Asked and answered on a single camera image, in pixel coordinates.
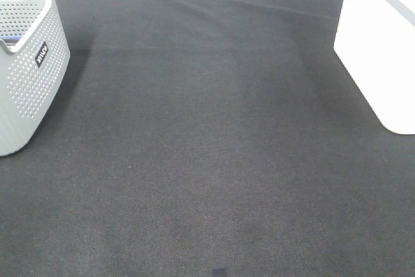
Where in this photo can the black fabric table mat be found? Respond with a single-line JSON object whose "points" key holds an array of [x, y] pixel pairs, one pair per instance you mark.
{"points": [[207, 138]]}

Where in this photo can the grey perforated laundry basket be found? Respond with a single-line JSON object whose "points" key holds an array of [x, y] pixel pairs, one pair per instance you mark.
{"points": [[34, 59]]}

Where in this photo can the white storage box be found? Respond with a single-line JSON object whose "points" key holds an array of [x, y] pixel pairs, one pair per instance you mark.
{"points": [[375, 43]]}

